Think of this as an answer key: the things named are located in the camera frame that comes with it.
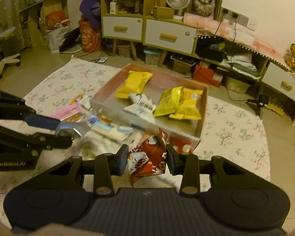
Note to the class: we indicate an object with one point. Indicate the lemon yellow snack packet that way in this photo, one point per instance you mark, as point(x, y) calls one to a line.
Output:
point(166, 102)

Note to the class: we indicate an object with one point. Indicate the white blue snack packet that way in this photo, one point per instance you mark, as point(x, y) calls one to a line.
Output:
point(118, 129)

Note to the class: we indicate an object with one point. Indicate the stack of papers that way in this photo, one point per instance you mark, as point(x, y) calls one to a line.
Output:
point(241, 61)

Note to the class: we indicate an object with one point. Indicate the patterned curtain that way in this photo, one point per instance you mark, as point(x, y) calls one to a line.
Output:
point(5, 7)

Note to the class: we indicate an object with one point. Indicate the plastic bin black lid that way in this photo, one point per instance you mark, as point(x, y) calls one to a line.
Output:
point(183, 65)

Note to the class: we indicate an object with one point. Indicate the large yellow snack packet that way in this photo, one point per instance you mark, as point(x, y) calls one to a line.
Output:
point(134, 84)
point(189, 105)

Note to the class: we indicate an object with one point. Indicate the purple cloth bag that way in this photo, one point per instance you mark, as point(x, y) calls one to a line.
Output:
point(91, 7)

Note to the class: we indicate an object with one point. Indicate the small cardboard box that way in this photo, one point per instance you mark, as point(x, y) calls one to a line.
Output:
point(163, 12)

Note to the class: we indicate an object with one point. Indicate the pink snack packet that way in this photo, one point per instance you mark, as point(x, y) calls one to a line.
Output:
point(66, 111)

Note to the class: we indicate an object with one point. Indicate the long wooden media stand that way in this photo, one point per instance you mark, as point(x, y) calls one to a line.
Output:
point(264, 70)

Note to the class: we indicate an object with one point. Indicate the blue yellow cloth bundle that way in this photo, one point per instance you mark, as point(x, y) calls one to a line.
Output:
point(217, 46)

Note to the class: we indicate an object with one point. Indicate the clear plastic container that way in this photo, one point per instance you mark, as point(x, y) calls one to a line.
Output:
point(237, 86)

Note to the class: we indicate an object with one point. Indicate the black flat panel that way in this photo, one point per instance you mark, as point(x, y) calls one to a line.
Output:
point(70, 39)

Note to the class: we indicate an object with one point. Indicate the small plastic bin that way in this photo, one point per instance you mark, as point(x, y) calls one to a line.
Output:
point(124, 52)

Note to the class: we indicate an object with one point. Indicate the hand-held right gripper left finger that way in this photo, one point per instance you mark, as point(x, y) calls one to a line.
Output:
point(123, 159)

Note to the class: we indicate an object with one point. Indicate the tall wooden shelf cabinet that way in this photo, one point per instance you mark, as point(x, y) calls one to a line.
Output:
point(102, 5)

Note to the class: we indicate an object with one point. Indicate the red printed sack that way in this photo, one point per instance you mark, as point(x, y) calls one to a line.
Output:
point(89, 38)

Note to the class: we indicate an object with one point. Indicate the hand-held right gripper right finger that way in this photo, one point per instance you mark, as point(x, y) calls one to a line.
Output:
point(171, 159)

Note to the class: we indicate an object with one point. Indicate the white snack packet dark print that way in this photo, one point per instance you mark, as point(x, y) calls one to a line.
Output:
point(140, 107)

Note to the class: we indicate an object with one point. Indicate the wooden drawer cabinet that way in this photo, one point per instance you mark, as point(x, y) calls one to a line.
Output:
point(167, 21)

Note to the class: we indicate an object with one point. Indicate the pink storage box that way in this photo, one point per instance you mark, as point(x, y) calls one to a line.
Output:
point(159, 81)

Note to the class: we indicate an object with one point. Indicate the small golden snack packet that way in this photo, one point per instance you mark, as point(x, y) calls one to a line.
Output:
point(104, 118)

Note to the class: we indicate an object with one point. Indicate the framed cat picture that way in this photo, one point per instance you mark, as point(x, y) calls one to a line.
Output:
point(205, 0)

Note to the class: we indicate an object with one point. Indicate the red cardboard box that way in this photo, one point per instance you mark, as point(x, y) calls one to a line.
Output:
point(207, 76)

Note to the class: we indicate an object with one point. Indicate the yellow egg tray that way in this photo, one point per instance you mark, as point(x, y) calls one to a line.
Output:
point(276, 109)

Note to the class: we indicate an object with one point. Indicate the white carton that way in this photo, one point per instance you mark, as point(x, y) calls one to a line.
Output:
point(115, 6)

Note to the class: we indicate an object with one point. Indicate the red paper bag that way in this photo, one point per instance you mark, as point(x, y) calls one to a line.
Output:
point(54, 19)

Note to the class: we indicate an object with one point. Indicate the small silver snack packet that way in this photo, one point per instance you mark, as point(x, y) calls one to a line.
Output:
point(71, 127)

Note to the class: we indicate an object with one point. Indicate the white orange snack packet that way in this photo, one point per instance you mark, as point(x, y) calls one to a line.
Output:
point(81, 100)

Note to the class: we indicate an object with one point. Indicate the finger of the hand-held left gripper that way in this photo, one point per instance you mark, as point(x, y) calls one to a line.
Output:
point(41, 122)
point(56, 143)

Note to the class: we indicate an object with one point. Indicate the black storage case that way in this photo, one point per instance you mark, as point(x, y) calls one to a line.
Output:
point(209, 52)

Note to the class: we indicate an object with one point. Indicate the pink table runner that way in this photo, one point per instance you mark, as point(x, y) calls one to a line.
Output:
point(260, 46)

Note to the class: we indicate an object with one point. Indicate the floral tablecloth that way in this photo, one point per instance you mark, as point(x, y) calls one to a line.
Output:
point(223, 132)

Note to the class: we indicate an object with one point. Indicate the white power adapter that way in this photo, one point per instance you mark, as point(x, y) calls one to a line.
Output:
point(103, 60)

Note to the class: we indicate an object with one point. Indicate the white office chair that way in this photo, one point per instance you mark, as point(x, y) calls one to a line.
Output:
point(7, 60)

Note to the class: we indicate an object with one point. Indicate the white shopping bag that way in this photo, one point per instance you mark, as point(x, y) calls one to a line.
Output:
point(56, 40)

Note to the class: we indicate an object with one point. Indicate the plastic bin blue lid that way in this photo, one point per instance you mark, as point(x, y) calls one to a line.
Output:
point(152, 56)

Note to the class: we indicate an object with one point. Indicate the grey wall socket panel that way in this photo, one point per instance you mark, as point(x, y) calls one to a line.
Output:
point(243, 18)

